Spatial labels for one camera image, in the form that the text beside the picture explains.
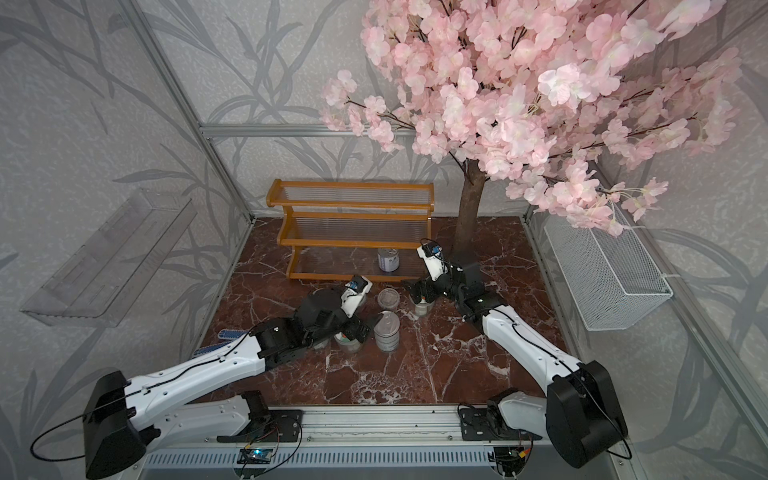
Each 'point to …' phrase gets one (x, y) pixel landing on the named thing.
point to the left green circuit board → (254, 456)
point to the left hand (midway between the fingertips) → (370, 306)
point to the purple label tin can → (388, 259)
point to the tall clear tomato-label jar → (352, 346)
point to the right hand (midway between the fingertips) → (415, 271)
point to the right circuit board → (509, 460)
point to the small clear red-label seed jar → (388, 298)
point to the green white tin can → (387, 331)
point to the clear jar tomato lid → (424, 304)
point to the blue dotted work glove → (224, 334)
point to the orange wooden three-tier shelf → (354, 228)
